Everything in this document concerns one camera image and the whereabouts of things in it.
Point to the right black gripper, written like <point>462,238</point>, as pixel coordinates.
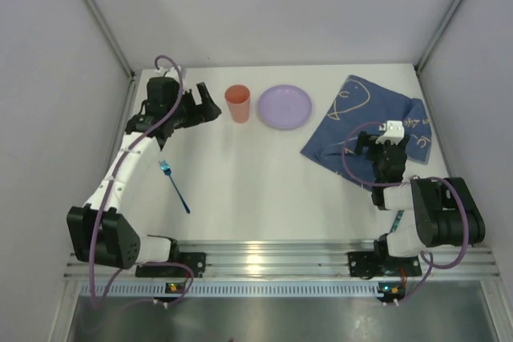
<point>377,145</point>

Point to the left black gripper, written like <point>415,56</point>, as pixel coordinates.
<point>196,106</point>

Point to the blue fish-print cloth napkin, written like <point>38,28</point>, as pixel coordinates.
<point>357,102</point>

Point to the orange plastic cup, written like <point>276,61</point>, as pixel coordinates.
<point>237,98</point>

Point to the blue metallic fork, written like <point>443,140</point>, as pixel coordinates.
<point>165,168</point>

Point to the purple plastic plate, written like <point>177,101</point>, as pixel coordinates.
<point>284,107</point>

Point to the teal-handled metal spoon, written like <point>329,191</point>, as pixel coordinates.
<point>396,221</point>

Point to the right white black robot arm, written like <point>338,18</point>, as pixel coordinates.
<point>438,211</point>

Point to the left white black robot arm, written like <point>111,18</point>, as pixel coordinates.
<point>104,230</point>

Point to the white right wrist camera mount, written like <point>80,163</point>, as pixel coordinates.
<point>391,132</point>

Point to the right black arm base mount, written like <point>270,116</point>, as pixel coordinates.
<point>367,265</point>

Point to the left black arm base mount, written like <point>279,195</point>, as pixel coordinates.
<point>188,264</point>

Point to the aluminium rail frame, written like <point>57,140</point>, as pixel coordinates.
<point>306,260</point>

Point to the white slotted cable duct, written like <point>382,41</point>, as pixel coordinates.
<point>239,289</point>

